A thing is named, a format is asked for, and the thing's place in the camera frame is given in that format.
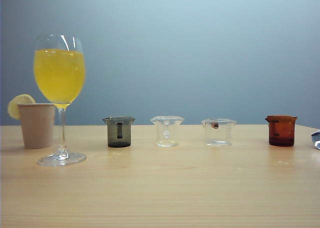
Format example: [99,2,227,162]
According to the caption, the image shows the clear measuring cup wooden handle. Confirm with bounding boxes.
[201,118,237,147]

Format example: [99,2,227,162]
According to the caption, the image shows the clear glass measuring cup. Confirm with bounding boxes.
[149,115,185,148]

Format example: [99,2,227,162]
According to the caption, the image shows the smoky grey measuring cup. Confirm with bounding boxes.
[102,116,136,148]

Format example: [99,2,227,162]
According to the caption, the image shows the wine glass with yellow juice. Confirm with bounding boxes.
[33,33,88,167]

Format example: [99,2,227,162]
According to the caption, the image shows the amber glass measuring cup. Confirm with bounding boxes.
[264,114,299,147]

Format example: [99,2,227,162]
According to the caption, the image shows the beige paper cup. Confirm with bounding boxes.
[16,102,56,150]

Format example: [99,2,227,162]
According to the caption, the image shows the lemon slice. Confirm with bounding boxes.
[7,93,37,120]

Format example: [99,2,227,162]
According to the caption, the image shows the silver metallic object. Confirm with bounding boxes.
[310,129,320,151]

